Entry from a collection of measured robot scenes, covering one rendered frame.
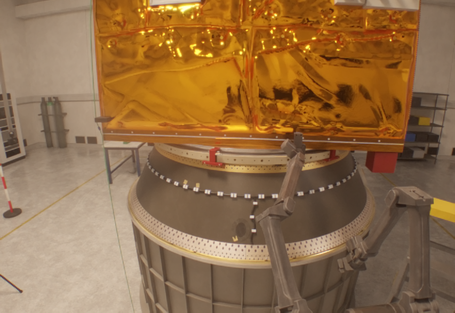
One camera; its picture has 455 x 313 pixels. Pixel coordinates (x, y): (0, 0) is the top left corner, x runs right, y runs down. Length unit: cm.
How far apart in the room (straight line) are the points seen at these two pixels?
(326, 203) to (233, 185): 60
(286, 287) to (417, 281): 43
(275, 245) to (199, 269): 88
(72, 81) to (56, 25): 180
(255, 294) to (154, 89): 140
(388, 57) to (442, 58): 704
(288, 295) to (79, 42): 855
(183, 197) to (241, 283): 64
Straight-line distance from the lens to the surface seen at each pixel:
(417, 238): 99
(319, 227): 168
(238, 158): 148
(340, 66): 151
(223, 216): 154
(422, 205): 98
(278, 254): 90
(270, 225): 92
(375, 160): 176
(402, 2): 165
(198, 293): 186
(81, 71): 876
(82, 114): 891
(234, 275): 165
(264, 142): 155
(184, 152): 163
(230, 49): 147
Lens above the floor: 217
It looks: 15 degrees down
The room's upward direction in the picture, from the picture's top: straight up
